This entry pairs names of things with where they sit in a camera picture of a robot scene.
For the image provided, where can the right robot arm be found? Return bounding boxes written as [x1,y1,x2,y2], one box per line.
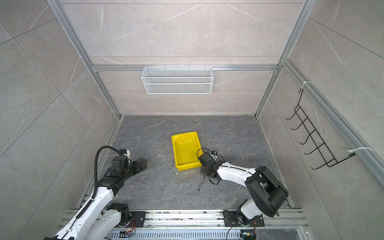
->
[197,148,289,226]

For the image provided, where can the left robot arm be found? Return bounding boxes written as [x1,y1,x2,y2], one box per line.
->
[45,155,147,240]

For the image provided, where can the yellow plastic bin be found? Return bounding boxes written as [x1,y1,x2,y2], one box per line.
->
[171,132,202,171]

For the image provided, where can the white zip tie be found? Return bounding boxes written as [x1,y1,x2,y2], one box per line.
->
[347,147,374,153]

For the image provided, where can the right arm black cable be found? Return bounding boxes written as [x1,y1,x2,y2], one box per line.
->
[196,147,226,185]

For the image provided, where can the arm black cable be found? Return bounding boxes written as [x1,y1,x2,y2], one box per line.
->
[196,147,226,185]
[92,145,124,199]

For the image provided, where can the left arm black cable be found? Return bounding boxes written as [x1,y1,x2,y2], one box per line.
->
[92,145,124,199]

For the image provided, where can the aluminium mounting rail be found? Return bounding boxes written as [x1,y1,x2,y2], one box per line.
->
[131,209,309,231]

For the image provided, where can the white wire mesh basket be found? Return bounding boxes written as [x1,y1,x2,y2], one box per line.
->
[141,67,214,95]

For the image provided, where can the black wire hook rack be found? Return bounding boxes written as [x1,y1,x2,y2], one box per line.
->
[286,89,356,170]

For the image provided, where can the aluminium frame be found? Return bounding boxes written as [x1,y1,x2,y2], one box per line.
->
[48,1,384,185]

